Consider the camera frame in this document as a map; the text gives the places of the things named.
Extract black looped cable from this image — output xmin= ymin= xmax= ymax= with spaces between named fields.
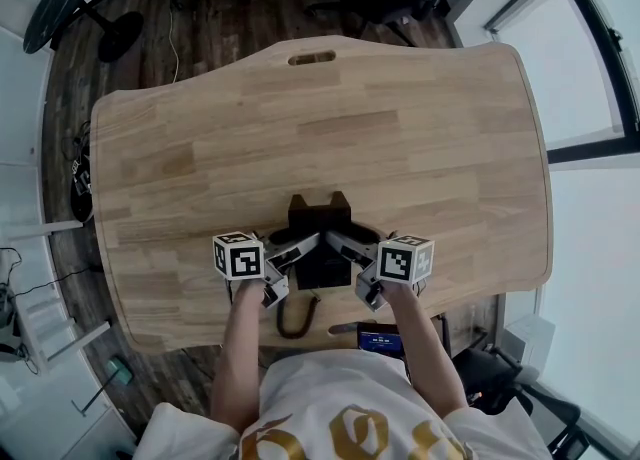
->
xmin=275 ymin=291 xmax=322 ymax=340

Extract green floor squeegee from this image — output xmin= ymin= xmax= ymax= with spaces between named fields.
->
xmin=71 ymin=354 xmax=135 ymax=418

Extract white shirt with gold print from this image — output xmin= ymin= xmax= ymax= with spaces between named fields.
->
xmin=136 ymin=349 xmax=552 ymax=460

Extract black device with lit screen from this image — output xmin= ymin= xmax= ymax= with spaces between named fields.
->
xmin=355 ymin=321 xmax=407 ymax=360

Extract person's right forearm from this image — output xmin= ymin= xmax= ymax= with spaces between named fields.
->
xmin=383 ymin=281 xmax=472 ymax=420

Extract black floor cable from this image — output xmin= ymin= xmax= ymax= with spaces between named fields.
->
xmin=0 ymin=246 xmax=104 ymax=299

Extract white metal desk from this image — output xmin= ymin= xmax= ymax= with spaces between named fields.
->
xmin=0 ymin=161 xmax=112 ymax=375

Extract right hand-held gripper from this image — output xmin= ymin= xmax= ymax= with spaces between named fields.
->
xmin=326 ymin=221 xmax=436 ymax=311

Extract black window frame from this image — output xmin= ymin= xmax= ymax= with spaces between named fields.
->
xmin=481 ymin=0 xmax=640 ymax=165

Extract person's left forearm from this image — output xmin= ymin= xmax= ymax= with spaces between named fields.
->
xmin=209 ymin=279 xmax=265 ymax=433

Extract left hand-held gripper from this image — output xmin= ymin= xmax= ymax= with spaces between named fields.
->
xmin=211 ymin=226 xmax=322 ymax=310

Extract grey mesh office chair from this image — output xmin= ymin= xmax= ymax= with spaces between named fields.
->
xmin=451 ymin=344 xmax=585 ymax=455

